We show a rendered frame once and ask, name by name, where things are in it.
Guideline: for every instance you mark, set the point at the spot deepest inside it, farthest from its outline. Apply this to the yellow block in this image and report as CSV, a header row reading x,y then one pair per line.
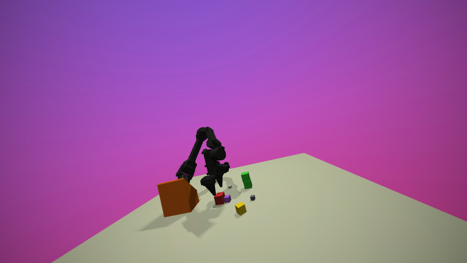
x,y
240,208

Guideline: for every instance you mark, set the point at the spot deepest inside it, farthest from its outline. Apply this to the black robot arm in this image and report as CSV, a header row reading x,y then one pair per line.
x,y
216,153

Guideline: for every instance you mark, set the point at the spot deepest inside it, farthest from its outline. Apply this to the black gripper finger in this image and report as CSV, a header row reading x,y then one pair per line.
x,y
211,188
219,179

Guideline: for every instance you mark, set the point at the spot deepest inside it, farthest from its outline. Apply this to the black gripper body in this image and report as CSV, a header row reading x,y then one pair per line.
x,y
210,178

